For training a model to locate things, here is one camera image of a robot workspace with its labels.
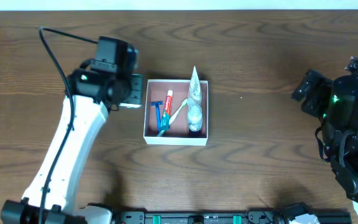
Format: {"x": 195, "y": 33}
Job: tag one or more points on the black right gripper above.
{"x": 309, "y": 90}

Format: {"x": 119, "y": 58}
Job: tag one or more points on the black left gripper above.
{"x": 137, "y": 89}

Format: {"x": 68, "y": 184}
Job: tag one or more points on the blue disposable razor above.
{"x": 157, "y": 104}

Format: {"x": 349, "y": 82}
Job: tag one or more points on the red green toothpaste tube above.
{"x": 164, "y": 124}

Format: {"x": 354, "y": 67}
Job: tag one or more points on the green white toothbrush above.
{"x": 173, "y": 117}

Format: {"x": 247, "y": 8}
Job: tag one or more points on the white box with pink interior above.
{"x": 178, "y": 134}

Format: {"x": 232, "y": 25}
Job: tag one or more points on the clear pump soap bottle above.
{"x": 195, "y": 118}

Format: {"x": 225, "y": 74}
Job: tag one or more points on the white floral lotion tube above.
{"x": 194, "y": 91}

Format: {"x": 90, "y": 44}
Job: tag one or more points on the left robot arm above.
{"x": 94, "y": 89}

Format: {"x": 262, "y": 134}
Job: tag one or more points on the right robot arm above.
{"x": 335, "y": 104}

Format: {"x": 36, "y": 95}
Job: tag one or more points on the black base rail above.
{"x": 248, "y": 217}

